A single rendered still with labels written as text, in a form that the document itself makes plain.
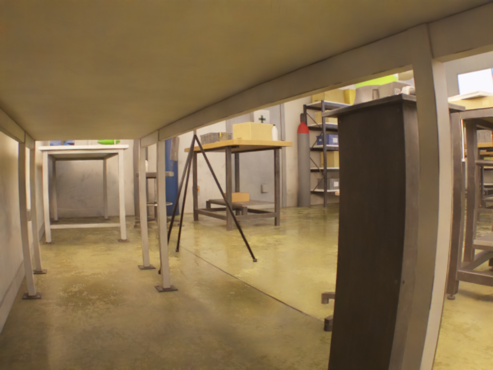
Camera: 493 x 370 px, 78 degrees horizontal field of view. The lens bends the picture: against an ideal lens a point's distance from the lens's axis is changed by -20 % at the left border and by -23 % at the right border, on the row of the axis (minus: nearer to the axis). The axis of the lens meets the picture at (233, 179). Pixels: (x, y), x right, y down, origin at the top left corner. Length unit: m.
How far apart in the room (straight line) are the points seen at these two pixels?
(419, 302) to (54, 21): 0.71
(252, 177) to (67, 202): 3.16
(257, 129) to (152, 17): 3.83
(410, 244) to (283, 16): 0.53
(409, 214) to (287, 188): 6.16
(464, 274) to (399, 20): 1.46
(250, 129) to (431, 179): 3.78
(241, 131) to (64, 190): 2.89
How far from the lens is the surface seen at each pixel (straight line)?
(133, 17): 0.56
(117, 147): 3.54
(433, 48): 0.59
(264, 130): 4.42
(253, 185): 6.54
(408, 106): 0.82
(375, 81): 0.95
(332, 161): 6.91
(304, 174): 6.74
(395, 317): 0.86
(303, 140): 6.76
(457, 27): 0.58
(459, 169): 1.82
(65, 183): 5.78
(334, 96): 7.07
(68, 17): 0.57
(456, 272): 1.89
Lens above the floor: 0.65
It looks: 1 degrees down
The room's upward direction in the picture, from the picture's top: 1 degrees counter-clockwise
